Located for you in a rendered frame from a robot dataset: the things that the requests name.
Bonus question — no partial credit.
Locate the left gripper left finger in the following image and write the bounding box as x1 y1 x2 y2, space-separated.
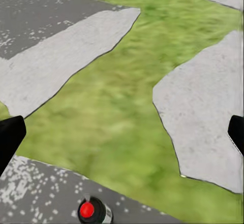
0 115 27 176

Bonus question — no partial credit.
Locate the insectifuge atomizer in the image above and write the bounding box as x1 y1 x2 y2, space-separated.
77 194 114 224

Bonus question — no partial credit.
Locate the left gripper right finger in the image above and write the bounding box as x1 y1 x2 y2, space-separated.
228 115 244 155

